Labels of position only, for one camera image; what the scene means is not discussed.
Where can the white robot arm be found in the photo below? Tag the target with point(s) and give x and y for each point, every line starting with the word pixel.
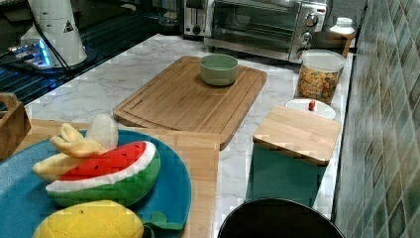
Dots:
pixel 54 37

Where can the large bamboo cutting board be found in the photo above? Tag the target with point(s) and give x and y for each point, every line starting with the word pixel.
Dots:
pixel 178 99

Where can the green ceramic bowl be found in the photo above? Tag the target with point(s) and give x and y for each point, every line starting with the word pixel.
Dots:
pixel 218 69

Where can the teal canister bamboo lid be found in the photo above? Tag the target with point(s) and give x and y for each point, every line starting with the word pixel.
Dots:
pixel 291 152

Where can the plush watermelon slice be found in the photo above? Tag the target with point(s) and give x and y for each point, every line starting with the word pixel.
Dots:
pixel 125 175

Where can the white lidded jar red knob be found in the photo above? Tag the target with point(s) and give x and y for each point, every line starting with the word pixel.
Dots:
pixel 312 106

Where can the plush banana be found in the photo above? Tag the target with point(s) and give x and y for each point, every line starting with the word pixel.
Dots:
pixel 74 148

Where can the black toaster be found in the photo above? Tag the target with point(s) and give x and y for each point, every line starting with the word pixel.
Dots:
pixel 194 18

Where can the silver toaster oven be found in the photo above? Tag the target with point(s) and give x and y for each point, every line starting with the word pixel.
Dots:
pixel 277 29

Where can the black utensil pot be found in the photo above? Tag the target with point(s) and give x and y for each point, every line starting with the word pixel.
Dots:
pixel 277 218

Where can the clear cereal container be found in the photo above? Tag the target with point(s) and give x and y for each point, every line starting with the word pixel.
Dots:
pixel 319 75

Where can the plush pineapple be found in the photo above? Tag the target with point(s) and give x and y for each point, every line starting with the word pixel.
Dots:
pixel 97 219

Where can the amber bottle white cap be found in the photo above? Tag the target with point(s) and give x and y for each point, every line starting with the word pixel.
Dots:
pixel 344 27

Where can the wooden tea box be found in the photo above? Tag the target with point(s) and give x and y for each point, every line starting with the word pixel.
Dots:
pixel 14 125

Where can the blue round plate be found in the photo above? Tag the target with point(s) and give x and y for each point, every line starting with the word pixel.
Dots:
pixel 24 202

